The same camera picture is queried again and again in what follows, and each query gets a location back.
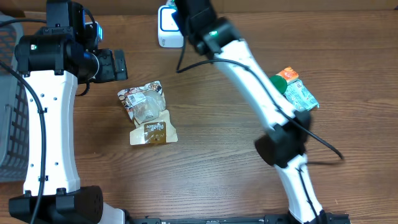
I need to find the green lid white jar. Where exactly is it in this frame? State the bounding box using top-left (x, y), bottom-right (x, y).
top-left (269, 75), bottom-right (288, 95)

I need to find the mint green packet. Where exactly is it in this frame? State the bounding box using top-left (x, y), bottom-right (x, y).
top-left (284, 80), bottom-right (320, 111)

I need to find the grey plastic mesh basket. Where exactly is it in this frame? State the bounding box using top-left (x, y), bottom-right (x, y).
top-left (1, 23), bottom-right (29, 183)

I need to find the white barcode scanner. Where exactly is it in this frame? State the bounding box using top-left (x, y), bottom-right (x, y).
top-left (158, 5), bottom-right (183, 48)

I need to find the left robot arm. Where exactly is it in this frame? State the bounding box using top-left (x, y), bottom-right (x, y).
top-left (9, 1), bottom-right (129, 224)

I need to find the small teal tissue packet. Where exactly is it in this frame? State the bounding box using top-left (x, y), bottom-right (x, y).
top-left (166, 0), bottom-right (177, 9)

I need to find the orange tissue packet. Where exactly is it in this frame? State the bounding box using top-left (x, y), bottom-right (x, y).
top-left (277, 67), bottom-right (299, 85)

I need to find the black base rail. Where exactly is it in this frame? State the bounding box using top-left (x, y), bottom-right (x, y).
top-left (126, 213), bottom-right (351, 224)

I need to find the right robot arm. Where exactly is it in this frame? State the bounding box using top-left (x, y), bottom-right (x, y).
top-left (173, 1), bottom-right (323, 223)

